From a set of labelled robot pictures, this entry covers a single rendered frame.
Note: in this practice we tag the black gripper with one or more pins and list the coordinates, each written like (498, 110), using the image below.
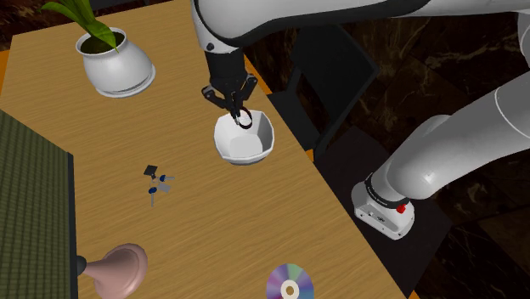
(225, 70)

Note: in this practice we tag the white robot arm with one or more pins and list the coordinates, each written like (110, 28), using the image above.
(455, 136)

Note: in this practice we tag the white faceted bowl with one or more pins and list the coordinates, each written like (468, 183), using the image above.
(244, 143)

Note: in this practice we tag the black chair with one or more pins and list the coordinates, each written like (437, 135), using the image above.
(331, 74)

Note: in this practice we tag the green plant in white pot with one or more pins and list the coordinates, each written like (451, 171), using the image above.
(118, 66)

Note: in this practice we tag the bunch of blue keys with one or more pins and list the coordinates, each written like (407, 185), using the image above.
(157, 184)

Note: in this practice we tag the wooden table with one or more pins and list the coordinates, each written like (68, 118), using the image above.
(215, 223)

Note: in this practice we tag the shiny compact disc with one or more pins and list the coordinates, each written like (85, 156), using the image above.
(296, 279)

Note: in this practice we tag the pink plunger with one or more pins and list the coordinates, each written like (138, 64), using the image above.
(122, 269)

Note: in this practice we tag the green woven block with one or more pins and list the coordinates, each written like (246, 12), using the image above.
(33, 207)

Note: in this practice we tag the dark robot stand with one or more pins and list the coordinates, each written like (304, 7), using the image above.
(414, 261)

